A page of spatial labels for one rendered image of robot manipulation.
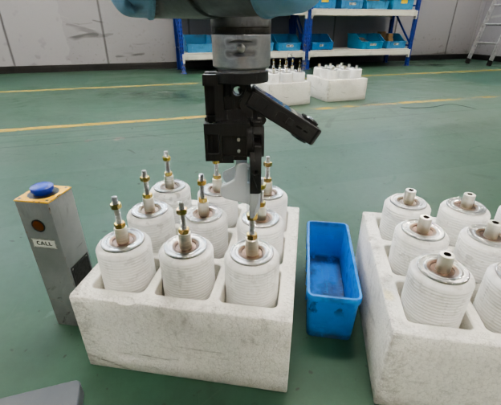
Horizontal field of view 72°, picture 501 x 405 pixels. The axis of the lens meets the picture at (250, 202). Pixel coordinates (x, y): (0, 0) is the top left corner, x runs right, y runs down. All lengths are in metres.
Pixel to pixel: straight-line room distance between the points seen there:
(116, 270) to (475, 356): 0.59
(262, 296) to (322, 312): 0.19
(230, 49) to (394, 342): 0.49
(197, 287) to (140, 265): 0.11
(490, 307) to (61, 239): 0.76
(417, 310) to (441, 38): 7.37
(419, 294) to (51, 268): 0.69
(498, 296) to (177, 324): 0.51
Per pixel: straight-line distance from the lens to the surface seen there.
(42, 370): 0.85
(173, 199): 0.81
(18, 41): 5.91
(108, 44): 5.73
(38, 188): 0.74
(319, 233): 0.97
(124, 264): 0.64
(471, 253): 0.75
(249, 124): 0.46
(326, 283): 0.93
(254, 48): 0.45
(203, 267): 0.60
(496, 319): 0.68
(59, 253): 0.77
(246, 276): 0.57
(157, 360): 0.72
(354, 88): 3.28
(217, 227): 0.68
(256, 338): 0.62
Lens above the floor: 0.60
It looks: 28 degrees down
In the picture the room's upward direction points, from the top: straight up
